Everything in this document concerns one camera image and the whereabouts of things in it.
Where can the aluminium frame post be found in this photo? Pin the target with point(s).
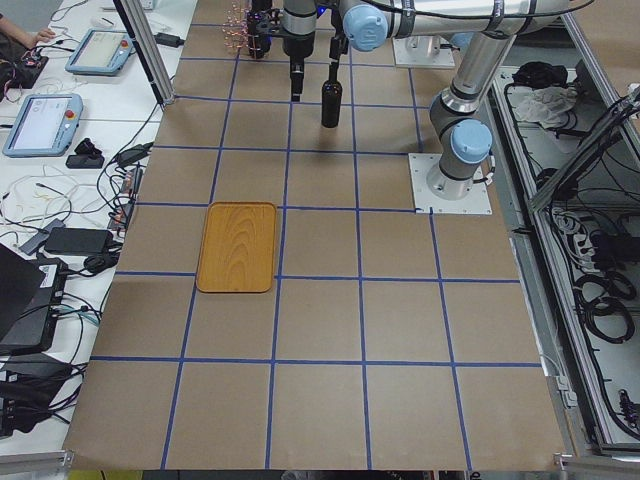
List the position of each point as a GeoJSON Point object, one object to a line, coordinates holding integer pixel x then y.
{"type": "Point", "coordinates": [137, 26]}

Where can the teach pendant near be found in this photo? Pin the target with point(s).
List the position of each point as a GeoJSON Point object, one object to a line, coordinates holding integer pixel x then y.
{"type": "Point", "coordinates": [45, 126]}

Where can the copper wire bottle basket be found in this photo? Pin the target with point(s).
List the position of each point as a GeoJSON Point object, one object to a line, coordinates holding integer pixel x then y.
{"type": "Point", "coordinates": [235, 27]}

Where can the black laptop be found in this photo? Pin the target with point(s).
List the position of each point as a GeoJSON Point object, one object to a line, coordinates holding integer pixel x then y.
{"type": "Point", "coordinates": [30, 292]}

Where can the teach pendant far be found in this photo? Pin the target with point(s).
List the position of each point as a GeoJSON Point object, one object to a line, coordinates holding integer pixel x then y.
{"type": "Point", "coordinates": [100, 52]}

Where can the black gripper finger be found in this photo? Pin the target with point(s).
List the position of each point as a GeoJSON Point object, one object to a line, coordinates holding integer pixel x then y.
{"type": "Point", "coordinates": [300, 76]}
{"type": "Point", "coordinates": [294, 79]}
{"type": "Point", "coordinates": [333, 72]}

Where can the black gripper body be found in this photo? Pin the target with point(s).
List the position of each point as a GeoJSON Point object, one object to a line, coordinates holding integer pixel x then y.
{"type": "Point", "coordinates": [296, 43]}
{"type": "Point", "coordinates": [335, 52]}

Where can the wooden tray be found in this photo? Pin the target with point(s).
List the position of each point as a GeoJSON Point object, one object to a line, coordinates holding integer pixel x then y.
{"type": "Point", "coordinates": [237, 249]}

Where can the black power adapter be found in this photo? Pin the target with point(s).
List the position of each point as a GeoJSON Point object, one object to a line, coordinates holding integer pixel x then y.
{"type": "Point", "coordinates": [77, 241]}

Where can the teach pendant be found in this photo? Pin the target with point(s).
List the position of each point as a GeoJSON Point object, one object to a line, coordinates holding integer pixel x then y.
{"type": "Point", "coordinates": [45, 126]}
{"type": "Point", "coordinates": [100, 52]}

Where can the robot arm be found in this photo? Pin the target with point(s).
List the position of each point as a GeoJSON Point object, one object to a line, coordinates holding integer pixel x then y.
{"type": "Point", "coordinates": [465, 141]}
{"type": "Point", "coordinates": [493, 24]}

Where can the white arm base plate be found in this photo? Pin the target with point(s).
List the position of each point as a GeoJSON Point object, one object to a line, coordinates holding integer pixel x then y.
{"type": "Point", "coordinates": [429, 52]}
{"type": "Point", "coordinates": [435, 193]}

